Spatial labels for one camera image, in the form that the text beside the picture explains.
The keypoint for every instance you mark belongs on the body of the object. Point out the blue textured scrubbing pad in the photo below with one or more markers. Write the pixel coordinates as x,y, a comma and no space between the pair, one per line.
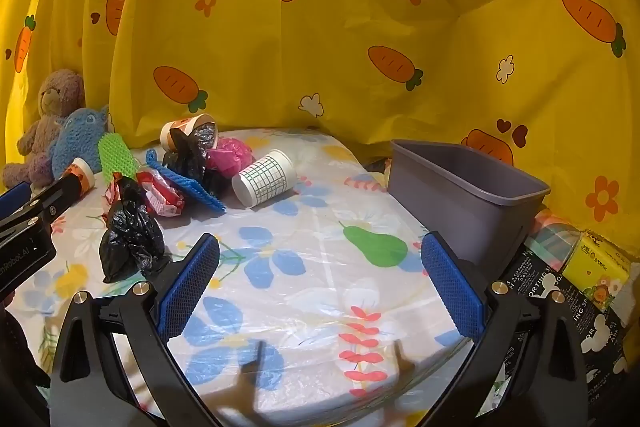
197,193

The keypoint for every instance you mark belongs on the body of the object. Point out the pastel checked packet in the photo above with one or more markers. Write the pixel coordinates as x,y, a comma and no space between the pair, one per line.
552,234

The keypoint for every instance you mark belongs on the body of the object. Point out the grey plastic bin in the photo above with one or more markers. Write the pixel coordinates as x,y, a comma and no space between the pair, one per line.
450,197

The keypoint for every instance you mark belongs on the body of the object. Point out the blue plush toy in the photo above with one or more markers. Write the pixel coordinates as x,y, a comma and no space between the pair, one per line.
80,137

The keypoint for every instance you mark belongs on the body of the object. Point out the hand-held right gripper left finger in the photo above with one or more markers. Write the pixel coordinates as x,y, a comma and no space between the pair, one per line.
190,292

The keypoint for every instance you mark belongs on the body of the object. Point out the yellow drink carton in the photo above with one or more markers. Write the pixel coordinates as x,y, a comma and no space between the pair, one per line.
595,267

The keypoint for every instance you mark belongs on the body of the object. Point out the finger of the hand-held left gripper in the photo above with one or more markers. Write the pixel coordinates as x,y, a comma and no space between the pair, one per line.
50,199
12,201

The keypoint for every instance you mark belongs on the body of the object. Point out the white grid paper cup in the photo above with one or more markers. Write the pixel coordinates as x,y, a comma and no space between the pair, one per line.
265,179

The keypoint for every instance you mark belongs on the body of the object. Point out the black printed bag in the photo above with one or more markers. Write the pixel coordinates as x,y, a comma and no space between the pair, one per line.
595,342

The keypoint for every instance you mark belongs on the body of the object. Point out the pink plastic bag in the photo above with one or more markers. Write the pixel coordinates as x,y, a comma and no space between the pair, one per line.
230,154

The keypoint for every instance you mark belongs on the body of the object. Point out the green textured scrubbing pad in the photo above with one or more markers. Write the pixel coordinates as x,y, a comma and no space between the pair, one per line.
115,157

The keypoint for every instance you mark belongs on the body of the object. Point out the floral plastic tablecloth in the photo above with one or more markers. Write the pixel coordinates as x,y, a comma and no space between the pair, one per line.
310,307

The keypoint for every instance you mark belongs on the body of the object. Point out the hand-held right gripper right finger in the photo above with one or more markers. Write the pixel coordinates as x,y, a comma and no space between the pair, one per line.
452,292

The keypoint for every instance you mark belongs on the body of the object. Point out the purple teddy bear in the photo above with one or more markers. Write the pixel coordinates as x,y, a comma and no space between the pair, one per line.
55,97

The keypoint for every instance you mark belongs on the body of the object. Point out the orange paper cup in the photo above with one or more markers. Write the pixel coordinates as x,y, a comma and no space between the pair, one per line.
180,129
82,174

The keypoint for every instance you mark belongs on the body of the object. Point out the black plastic bag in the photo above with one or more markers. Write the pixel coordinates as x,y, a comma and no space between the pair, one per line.
130,232
192,159

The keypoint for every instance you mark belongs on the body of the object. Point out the person's left forearm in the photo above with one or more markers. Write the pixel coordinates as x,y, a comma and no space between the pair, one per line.
20,347

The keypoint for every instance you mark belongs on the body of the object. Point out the yellow carrot print curtain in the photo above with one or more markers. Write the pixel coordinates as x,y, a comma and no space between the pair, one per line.
350,32

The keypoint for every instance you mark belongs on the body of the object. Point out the red snack wrapper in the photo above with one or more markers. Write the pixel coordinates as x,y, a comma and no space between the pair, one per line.
162,198

